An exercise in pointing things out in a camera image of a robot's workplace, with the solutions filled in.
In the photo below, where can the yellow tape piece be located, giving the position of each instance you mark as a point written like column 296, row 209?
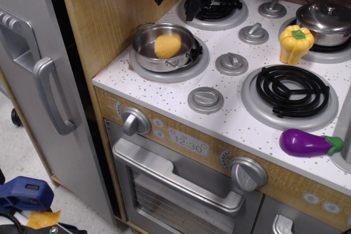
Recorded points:
column 38, row 220

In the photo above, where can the front right stove burner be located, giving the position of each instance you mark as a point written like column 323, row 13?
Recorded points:
column 284, row 97

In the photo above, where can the yellow toy corn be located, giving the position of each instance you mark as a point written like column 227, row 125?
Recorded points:
column 167, row 45

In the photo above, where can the right silver oven dial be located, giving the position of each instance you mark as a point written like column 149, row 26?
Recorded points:
column 247, row 174

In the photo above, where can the silver oven door handle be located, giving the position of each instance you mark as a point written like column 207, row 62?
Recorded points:
column 181, row 174

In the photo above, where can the small steel pan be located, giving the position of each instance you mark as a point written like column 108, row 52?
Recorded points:
column 143, row 45

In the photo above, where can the silver fridge door handle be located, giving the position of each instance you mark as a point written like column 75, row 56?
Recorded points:
column 66, row 89

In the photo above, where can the black caster wheel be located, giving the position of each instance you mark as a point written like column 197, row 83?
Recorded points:
column 15, row 118

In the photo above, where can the blue clamp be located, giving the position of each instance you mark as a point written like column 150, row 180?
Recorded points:
column 26, row 194

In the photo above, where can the grey lower right door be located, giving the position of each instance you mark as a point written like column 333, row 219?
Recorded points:
column 276, row 217

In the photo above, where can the back left stove burner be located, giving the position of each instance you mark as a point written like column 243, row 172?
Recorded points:
column 222, row 15

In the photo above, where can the yellow toy bell pepper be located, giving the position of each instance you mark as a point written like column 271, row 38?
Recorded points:
column 295, row 43

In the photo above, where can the grey stovetop knob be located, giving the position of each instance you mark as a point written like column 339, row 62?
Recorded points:
column 272, row 10
column 205, row 100
column 254, row 35
column 231, row 64

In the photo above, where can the silver oven dial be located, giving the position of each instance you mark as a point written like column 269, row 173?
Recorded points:
column 134, row 121
column 247, row 174

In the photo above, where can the front left stove burner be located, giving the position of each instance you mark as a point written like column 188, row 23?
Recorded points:
column 184, row 74

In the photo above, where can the grey toy fridge door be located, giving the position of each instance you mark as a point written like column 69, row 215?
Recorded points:
column 30, row 31

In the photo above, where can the grey oven door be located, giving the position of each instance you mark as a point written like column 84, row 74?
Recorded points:
column 156, row 208

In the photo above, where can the grey stovetop knob front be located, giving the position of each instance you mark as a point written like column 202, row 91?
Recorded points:
column 205, row 100

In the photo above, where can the stove burner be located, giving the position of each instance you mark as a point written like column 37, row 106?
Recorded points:
column 184, row 74
column 222, row 15
column 320, row 54
column 284, row 97

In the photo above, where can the purple toy eggplant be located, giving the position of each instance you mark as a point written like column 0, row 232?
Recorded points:
column 298, row 143

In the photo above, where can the steel pot with lid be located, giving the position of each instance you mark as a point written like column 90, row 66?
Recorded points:
column 328, row 22

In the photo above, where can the back right stove burner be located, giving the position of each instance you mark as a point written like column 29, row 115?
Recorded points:
column 320, row 54

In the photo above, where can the grey stovetop knob back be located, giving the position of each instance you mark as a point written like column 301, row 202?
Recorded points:
column 272, row 10

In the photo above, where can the left silver oven dial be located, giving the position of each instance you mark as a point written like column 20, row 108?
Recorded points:
column 134, row 121

